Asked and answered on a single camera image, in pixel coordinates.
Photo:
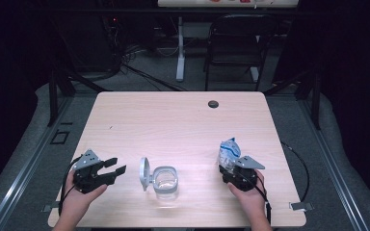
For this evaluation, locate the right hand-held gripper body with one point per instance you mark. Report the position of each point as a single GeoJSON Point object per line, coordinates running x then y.
{"type": "Point", "coordinates": [242, 179]}

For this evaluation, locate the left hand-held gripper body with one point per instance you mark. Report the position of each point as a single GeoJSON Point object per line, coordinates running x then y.
{"type": "Point", "coordinates": [88, 179]}

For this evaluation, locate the white and blue bag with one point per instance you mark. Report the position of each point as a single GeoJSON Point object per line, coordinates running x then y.
{"type": "Point", "coordinates": [228, 154]}

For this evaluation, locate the clear jar with grey lid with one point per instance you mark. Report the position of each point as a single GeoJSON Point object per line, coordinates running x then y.
{"type": "Point", "coordinates": [145, 173]}

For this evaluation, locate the person's right hand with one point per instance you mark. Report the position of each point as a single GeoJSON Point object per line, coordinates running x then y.
{"type": "Point", "coordinates": [252, 200]}

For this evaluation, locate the person's left hand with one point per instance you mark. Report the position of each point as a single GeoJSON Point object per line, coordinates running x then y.
{"type": "Point", "coordinates": [75, 203]}

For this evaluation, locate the dark round table grommet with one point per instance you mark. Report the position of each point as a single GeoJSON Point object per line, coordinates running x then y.
{"type": "Point", "coordinates": [213, 104]}

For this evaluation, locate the black diagonal strut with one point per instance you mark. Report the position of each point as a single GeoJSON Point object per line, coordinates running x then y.
{"type": "Point", "coordinates": [85, 82]}
{"type": "Point", "coordinates": [285, 84]}

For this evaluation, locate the white desk leg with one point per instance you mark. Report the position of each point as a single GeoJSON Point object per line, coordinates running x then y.
{"type": "Point", "coordinates": [180, 61]}
{"type": "Point", "coordinates": [254, 73]}

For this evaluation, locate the dark equipment with red light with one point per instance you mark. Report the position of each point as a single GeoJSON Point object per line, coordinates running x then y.
{"type": "Point", "coordinates": [112, 41]}

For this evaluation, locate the black folding chair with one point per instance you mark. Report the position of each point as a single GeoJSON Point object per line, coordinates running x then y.
{"type": "Point", "coordinates": [237, 48]}

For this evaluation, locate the metal table bracket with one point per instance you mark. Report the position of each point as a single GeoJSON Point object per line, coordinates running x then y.
{"type": "Point", "coordinates": [301, 206]}
{"type": "Point", "coordinates": [49, 208]}

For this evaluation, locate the aluminium floor rail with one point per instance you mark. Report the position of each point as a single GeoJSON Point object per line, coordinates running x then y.
{"type": "Point", "coordinates": [29, 166]}
{"type": "Point", "coordinates": [334, 166]}

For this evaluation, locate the black frame post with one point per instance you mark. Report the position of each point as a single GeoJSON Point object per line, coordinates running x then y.
{"type": "Point", "coordinates": [52, 99]}

